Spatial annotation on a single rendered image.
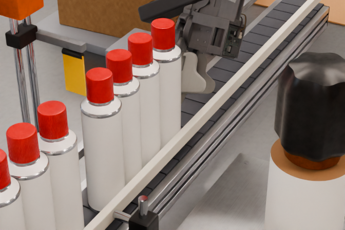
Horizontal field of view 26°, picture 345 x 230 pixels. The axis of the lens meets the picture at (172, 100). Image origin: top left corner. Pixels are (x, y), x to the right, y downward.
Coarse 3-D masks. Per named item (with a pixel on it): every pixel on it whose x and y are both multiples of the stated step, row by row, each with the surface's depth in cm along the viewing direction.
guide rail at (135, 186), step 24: (312, 0) 148; (288, 24) 139; (264, 48) 131; (240, 72) 124; (216, 96) 118; (192, 120) 113; (168, 144) 107; (144, 168) 103; (120, 192) 98; (96, 216) 94
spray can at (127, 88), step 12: (108, 60) 94; (120, 60) 94; (120, 72) 94; (120, 84) 96; (132, 84) 96; (120, 96) 95; (132, 96) 96; (132, 108) 97; (132, 120) 98; (132, 132) 99; (132, 144) 100; (132, 156) 101; (132, 168) 102
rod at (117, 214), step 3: (114, 210) 96; (117, 210) 96; (114, 213) 96; (117, 213) 96; (120, 213) 96; (123, 213) 96; (114, 216) 96; (117, 216) 96; (120, 216) 95; (123, 216) 95; (126, 216) 95; (129, 216) 95; (117, 219) 96; (120, 219) 95; (123, 219) 95; (126, 219) 95; (126, 222) 95
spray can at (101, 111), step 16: (96, 80) 90; (112, 80) 91; (96, 96) 91; (112, 96) 92; (96, 112) 91; (112, 112) 92; (96, 128) 92; (112, 128) 93; (96, 144) 94; (112, 144) 94; (96, 160) 95; (112, 160) 95; (96, 176) 96; (112, 176) 97; (96, 192) 98; (112, 192) 98; (96, 208) 100
